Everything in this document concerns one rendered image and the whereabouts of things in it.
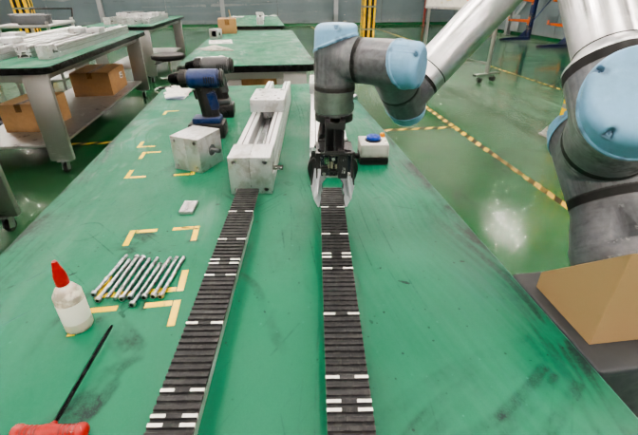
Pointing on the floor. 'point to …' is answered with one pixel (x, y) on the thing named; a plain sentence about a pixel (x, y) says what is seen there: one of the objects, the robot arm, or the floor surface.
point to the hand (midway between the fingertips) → (331, 199)
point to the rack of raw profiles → (533, 24)
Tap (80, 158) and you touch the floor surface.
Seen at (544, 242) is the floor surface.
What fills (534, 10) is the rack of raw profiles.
